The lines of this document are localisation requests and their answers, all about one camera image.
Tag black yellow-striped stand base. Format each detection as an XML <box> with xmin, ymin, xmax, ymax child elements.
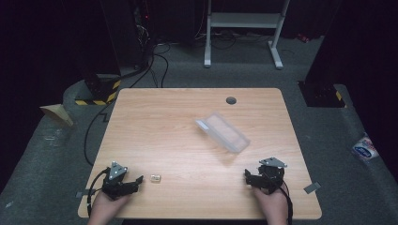
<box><xmin>74</xmin><ymin>74</ymin><xmax>122</xmax><ymax>107</ymax></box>
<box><xmin>298</xmin><ymin>81</ymin><xmax>347</xmax><ymax>109</ymax></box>

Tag hand-held gripper black cable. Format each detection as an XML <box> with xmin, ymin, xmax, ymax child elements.
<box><xmin>279</xmin><ymin>185</ymin><xmax>295</xmax><ymax>225</ymax></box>
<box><xmin>86</xmin><ymin>168</ymin><xmax>112</xmax><ymax>218</ymax></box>

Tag dark equipment rack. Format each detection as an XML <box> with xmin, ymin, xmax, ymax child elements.
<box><xmin>99</xmin><ymin>0</ymin><xmax>158</xmax><ymax>71</ymax></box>

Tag white metal stand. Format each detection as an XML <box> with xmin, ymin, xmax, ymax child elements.
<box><xmin>203</xmin><ymin>0</ymin><xmax>291</xmax><ymax>70</ymax></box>

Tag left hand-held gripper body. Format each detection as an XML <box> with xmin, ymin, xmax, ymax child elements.
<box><xmin>100</xmin><ymin>160</ymin><xmax>139</xmax><ymax>202</ymax></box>

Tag left hand-held gripper black cable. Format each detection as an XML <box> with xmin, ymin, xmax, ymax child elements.
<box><xmin>86</xmin><ymin>168</ymin><xmax>112</xmax><ymax>218</ymax></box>

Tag clear plastic box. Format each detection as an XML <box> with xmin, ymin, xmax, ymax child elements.
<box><xmin>193</xmin><ymin>111</ymin><xmax>252</xmax><ymax>155</ymax></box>

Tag person's right hand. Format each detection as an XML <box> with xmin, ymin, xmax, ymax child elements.
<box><xmin>253</xmin><ymin>183</ymin><xmax>291</xmax><ymax>225</ymax></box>

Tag tan cardboard piece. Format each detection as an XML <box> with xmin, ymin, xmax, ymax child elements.
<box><xmin>39</xmin><ymin>103</ymin><xmax>75</xmax><ymax>128</ymax></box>

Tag white blue wipes packet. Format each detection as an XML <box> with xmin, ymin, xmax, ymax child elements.
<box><xmin>351</xmin><ymin>132</ymin><xmax>380</xmax><ymax>162</ymax></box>

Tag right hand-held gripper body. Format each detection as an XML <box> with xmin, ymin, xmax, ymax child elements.
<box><xmin>252</xmin><ymin>157</ymin><xmax>288</xmax><ymax>195</ymax></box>

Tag person's left hand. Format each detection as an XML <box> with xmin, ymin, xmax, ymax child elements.
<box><xmin>86</xmin><ymin>190</ymin><xmax>132</xmax><ymax>225</ymax></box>

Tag right hand-held gripper black cable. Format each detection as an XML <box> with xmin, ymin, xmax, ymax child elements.
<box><xmin>279</xmin><ymin>185</ymin><xmax>295</xmax><ymax>225</ymax></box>

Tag long black floor cable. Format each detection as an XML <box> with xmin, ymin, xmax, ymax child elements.
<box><xmin>83</xmin><ymin>43</ymin><xmax>172</xmax><ymax>167</ymax></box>

